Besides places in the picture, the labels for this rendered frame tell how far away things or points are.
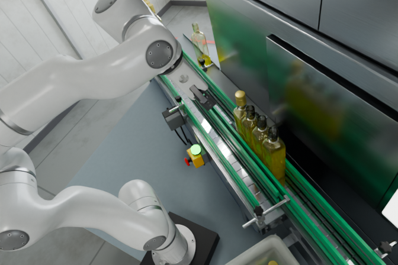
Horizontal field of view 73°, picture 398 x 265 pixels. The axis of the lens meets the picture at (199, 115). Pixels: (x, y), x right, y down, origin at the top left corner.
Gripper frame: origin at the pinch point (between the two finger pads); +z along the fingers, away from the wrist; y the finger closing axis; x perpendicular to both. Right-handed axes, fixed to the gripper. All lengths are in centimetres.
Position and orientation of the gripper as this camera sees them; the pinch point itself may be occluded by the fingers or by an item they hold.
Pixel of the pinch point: (203, 96)
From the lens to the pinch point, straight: 67.5
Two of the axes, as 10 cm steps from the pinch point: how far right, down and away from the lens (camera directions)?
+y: -4.4, -6.0, 6.7
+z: 5.0, 4.5, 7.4
